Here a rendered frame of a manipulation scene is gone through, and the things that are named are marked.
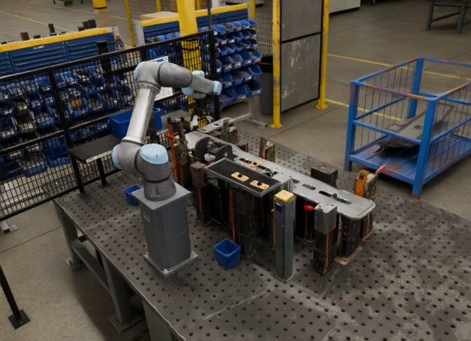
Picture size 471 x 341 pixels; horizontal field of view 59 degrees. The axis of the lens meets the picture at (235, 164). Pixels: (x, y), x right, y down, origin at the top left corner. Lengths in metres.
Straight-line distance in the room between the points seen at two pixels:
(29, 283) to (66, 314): 0.50
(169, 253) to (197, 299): 0.26
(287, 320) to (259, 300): 0.16
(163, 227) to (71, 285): 1.50
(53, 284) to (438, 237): 2.58
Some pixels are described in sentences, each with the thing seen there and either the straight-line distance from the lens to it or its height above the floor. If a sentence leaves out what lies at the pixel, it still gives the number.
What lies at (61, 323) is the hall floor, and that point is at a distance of 3.10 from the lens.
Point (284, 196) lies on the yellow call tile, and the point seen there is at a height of 1.16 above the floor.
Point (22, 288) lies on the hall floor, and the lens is 3.49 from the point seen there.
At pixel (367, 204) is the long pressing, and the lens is 2.06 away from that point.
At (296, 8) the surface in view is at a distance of 5.29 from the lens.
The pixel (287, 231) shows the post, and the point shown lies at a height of 0.99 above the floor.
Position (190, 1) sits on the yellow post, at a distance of 3.20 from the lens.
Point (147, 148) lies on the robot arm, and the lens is 1.89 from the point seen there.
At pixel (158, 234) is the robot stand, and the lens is 2.00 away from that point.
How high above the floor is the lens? 2.11
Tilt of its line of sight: 28 degrees down
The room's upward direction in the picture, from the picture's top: 4 degrees counter-clockwise
